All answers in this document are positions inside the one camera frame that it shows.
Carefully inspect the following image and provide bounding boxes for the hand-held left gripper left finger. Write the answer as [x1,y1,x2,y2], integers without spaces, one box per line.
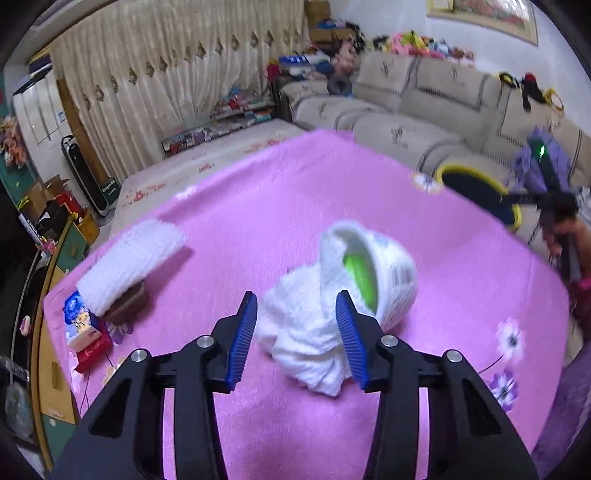
[48,291,258,480]

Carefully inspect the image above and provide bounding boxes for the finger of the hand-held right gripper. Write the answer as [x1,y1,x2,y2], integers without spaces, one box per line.
[496,191,555,209]

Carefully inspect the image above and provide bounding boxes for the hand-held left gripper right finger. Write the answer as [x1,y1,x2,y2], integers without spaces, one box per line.
[335,290,539,480]

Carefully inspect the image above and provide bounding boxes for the white towel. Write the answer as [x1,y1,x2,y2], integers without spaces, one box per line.
[256,263,356,398]

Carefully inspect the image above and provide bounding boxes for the black bin with yellow rim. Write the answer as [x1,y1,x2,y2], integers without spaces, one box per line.
[434,164,523,234]

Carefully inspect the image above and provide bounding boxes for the person's right hand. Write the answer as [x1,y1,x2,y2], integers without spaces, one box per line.
[546,210,591,259]

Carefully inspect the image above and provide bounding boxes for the purple backpack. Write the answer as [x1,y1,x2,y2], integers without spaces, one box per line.
[512,127,575,195]

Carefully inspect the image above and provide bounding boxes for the black and red plush toy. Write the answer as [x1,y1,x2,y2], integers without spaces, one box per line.
[521,73,546,112]

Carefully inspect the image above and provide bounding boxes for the brown block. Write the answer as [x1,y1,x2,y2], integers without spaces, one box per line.
[99,281,148,326]

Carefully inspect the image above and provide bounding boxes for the pink floral blanket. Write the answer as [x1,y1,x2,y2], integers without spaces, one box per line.
[44,129,571,480]

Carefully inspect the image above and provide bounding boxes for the white fluffy cloth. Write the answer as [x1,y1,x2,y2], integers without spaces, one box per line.
[76,219,189,317]

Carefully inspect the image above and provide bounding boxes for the red packet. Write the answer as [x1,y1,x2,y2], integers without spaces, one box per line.
[74,318,114,372]

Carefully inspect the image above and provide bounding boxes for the beige sofa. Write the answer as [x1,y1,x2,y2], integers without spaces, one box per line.
[279,51,591,197]

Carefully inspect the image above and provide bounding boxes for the blue tissue pack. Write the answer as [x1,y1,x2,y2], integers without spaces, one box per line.
[62,291,102,349]

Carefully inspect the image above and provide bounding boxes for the framed flower picture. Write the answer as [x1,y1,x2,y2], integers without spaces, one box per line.
[427,0,539,45]

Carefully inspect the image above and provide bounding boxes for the pile of plush toys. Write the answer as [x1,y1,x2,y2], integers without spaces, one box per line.
[372,30,476,68]

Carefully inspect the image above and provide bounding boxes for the cream floral mat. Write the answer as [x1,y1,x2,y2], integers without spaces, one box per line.
[111,120,310,232]

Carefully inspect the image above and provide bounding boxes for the green and wood cabinet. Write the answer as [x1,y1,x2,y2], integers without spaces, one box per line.
[36,217,89,468]

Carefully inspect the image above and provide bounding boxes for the row of colourful boxes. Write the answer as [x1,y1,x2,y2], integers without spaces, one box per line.
[161,88,274,158]

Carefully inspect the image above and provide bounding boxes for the tower fan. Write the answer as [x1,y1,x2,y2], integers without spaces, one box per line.
[60,134,115,217]

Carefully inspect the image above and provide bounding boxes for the dark purple cloth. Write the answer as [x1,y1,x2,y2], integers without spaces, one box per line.
[531,351,591,468]

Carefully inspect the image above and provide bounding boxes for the dark-haired doll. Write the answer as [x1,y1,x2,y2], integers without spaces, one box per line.
[335,39,366,78]

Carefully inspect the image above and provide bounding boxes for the open cardboard boxes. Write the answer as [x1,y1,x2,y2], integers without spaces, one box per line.
[22,175,101,245]

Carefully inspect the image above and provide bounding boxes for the blue and white packs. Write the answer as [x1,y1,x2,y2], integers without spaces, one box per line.
[277,53,334,78]

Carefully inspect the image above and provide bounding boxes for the brown box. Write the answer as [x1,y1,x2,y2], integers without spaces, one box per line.
[305,0,334,29]

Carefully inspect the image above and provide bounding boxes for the beige patterned curtain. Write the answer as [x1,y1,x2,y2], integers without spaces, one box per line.
[51,0,310,181]

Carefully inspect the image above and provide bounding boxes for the orange artificial flowers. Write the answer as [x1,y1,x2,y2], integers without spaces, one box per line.
[0,115,25,168]

